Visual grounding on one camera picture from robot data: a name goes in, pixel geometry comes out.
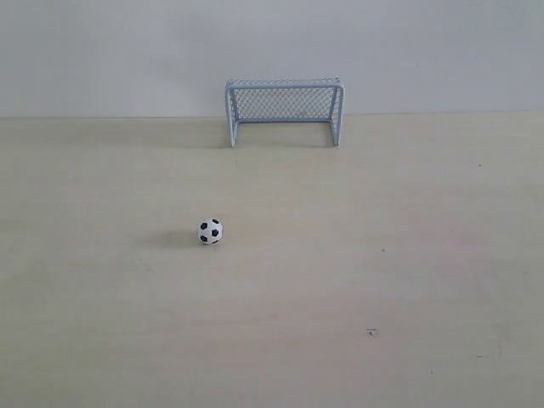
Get small black white soccer ball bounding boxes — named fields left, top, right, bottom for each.
left=197, top=218, right=224, bottom=245

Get light blue miniature goal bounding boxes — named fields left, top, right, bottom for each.
left=224, top=77, right=345, bottom=146

